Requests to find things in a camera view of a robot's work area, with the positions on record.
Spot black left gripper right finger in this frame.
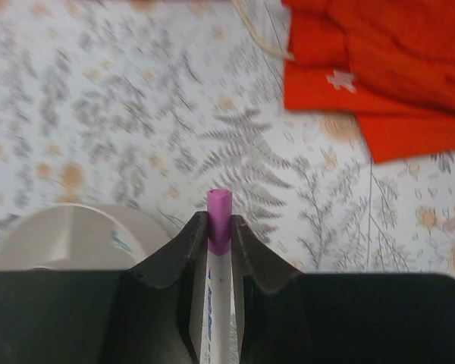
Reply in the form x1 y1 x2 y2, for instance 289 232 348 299
231 215 303 359

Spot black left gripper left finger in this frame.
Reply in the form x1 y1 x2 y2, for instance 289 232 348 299
128 212 209 360

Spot white marker purple cap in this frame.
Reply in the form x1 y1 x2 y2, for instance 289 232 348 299
202 189 236 363

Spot white round desk organizer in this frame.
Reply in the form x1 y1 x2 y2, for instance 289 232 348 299
0 203 170 271

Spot orange folded shorts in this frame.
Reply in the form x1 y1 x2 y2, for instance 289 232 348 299
284 1 455 162

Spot cream drawstring cord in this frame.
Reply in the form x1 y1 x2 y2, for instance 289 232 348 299
233 0 296 61

